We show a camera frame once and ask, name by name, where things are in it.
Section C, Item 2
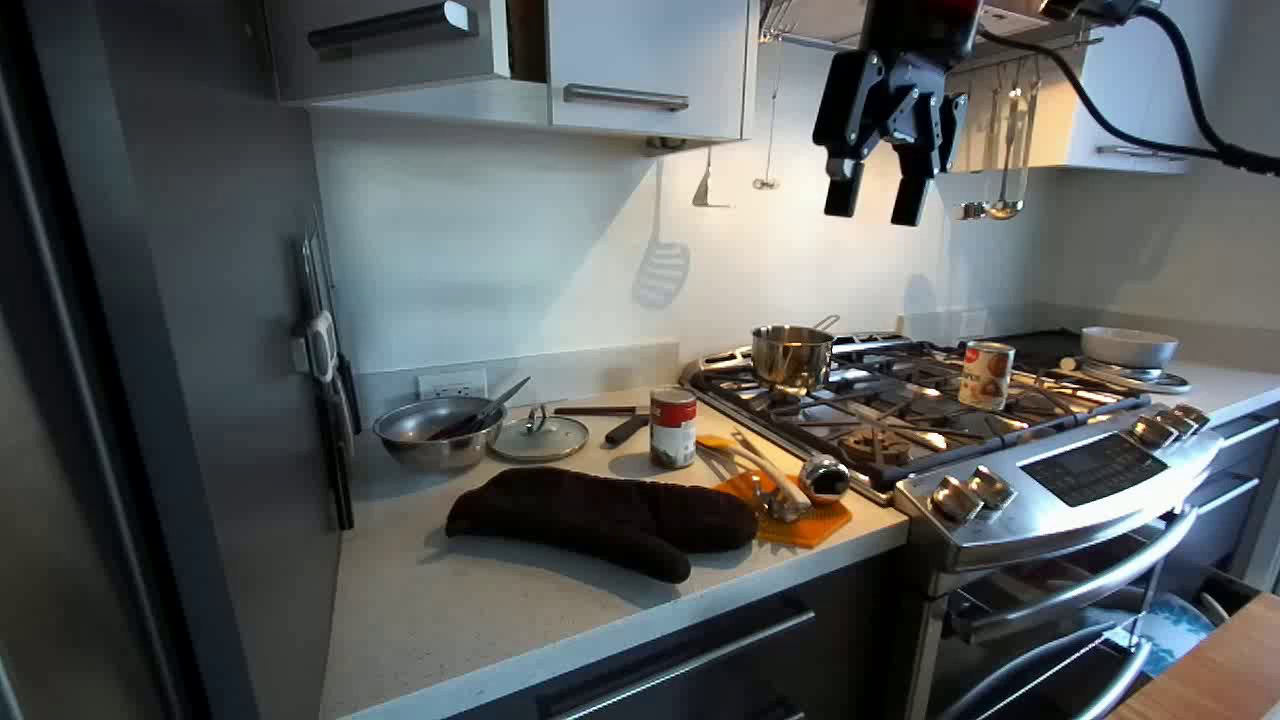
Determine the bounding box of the dark spoon in bowl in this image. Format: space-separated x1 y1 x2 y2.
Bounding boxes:
423 371 535 443

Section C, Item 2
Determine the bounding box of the black and white hanging tool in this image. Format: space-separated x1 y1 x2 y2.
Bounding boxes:
290 237 364 536

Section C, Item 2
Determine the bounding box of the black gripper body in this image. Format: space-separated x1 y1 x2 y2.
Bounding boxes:
837 45 967 140

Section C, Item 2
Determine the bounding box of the dark drawer with steel handle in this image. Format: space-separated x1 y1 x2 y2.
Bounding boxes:
453 549 930 720

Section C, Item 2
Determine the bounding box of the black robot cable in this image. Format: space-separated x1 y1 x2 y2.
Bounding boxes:
978 30 1280 177
1133 0 1280 177

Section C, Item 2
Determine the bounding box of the dark brown oven mitt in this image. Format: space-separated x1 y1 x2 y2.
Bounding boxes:
440 465 759 590

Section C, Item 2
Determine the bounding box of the wooden board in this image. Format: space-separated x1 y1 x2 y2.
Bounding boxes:
1113 591 1280 720

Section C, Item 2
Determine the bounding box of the small hanging utensil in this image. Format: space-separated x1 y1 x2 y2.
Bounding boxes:
688 145 731 214

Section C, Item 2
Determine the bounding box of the hanging steel ladle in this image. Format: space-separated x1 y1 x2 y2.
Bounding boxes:
962 75 1040 223

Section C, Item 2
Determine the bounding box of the glass pot lid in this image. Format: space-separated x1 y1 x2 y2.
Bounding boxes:
490 406 594 467

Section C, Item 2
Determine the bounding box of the white hanging slotted spatula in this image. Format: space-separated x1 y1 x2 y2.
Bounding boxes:
628 158 695 318

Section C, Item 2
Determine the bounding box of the stainless steel refrigerator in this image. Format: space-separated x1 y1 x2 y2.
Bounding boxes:
0 0 347 720

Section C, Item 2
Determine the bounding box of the small steel saucepan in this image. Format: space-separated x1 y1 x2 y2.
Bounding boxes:
748 318 847 395

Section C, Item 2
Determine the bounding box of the white wall cabinet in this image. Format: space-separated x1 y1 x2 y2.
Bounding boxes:
1032 0 1238 177

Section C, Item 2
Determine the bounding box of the steel stove knob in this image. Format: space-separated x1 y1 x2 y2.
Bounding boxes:
967 465 1020 516
1164 402 1214 441
934 478 990 529
1128 413 1176 451

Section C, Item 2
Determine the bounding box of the black handled utensil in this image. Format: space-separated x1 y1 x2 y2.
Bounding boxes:
554 402 653 451

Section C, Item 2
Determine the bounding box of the thin hanging utensil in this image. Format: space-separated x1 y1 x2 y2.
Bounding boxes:
748 87 786 198

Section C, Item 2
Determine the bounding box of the steel slotted spoon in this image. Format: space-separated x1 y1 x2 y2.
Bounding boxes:
695 443 808 529

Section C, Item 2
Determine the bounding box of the beige labelled food can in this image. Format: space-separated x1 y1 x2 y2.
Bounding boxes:
957 340 1020 417

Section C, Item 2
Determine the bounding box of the orange honeycomb silicone trivet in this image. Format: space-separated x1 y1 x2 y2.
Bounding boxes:
716 465 858 553

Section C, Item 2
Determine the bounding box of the grey shallow pan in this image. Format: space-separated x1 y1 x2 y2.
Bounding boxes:
1075 324 1184 380

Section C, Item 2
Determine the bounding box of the grey cabinet door with handle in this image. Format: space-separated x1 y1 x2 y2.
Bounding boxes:
256 0 520 103

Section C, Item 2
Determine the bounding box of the stainless steel mixing bowl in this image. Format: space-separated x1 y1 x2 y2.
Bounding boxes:
374 392 513 478

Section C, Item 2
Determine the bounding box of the white cabinet door with handle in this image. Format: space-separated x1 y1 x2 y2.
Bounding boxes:
543 0 751 145

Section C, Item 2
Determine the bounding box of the stainless steel gas stove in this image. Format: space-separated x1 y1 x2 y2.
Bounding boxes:
676 324 1280 720

